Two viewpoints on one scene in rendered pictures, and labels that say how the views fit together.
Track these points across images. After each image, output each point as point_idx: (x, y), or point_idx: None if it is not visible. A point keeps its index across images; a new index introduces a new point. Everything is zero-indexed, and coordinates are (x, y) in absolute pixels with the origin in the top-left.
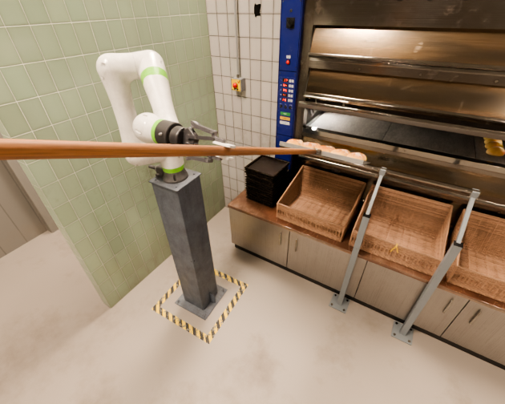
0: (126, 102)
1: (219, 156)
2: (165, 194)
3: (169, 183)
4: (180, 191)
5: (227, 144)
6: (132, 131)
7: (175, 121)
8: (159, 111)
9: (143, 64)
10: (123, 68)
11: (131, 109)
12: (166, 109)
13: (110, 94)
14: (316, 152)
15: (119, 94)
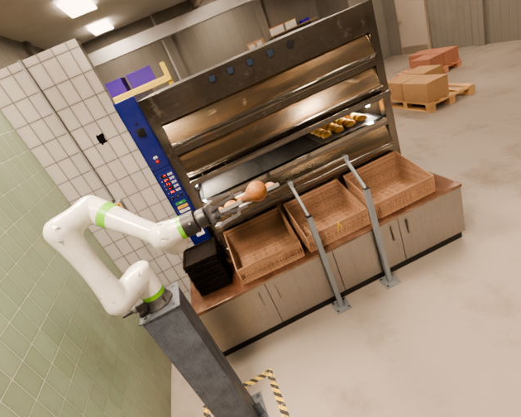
0: (91, 252)
1: (247, 203)
2: (165, 322)
3: (163, 308)
4: (180, 305)
5: None
6: (109, 277)
7: None
8: (145, 228)
9: (93, 208)
10: (77, 222)
11: (97, 256)
12: (149, 222)
13: (74, 254)
14: None
15: (83, 248)
